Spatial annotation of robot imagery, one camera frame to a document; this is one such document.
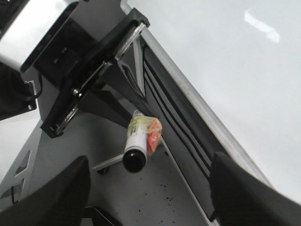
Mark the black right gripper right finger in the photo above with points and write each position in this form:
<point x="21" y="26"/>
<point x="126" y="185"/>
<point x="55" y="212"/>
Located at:
<point x="240" y="199"/>

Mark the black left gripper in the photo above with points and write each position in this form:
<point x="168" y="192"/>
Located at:
<point x="80" y="67"/>

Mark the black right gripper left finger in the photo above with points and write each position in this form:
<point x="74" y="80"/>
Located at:
<point x="60" y="202"/>

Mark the white whiteboard marker pen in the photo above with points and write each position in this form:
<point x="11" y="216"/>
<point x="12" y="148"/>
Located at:
<point x="143" y="136"/>

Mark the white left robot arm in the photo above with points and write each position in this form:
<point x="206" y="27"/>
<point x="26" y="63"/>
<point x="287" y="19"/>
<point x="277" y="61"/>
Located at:
<point x="43" y="35"/>

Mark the white whiteboard with aluminium frame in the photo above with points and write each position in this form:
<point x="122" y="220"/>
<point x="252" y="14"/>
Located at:
<point x="239" y="62"/>

